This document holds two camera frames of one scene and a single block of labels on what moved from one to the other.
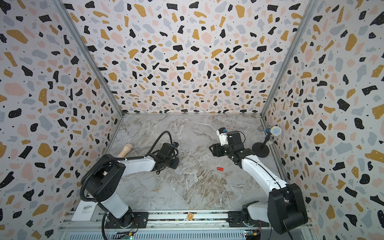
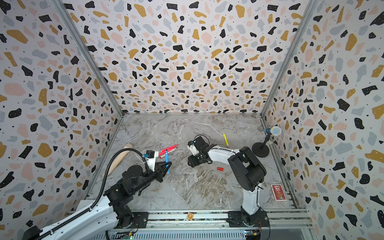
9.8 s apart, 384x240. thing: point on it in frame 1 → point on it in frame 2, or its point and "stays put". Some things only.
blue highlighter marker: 275,130 stays put
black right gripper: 216,148 → 191,162
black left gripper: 175,165 → 159,173
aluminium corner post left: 64,9 stays put
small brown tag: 190,216 stays put
